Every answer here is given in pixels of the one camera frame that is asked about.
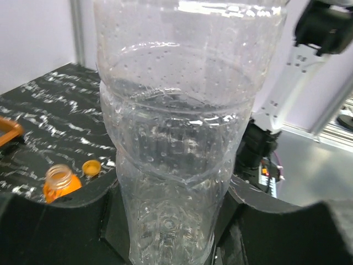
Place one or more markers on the wooden shelf rack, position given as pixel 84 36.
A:
pixel 11 130

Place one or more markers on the orange juice bottle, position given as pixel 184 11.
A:
pixel 59 181

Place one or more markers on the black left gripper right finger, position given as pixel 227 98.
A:
pixel 255 228

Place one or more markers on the aluminium slotted rail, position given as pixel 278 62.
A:
pixel 268 178

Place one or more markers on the orange bottle cap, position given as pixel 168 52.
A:
pixel 91 168

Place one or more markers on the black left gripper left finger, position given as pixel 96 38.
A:
pixel 87 226

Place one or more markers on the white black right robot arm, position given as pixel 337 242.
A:
pixel 323 29

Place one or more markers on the clear plastic bottle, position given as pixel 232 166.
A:
pixel 178 84

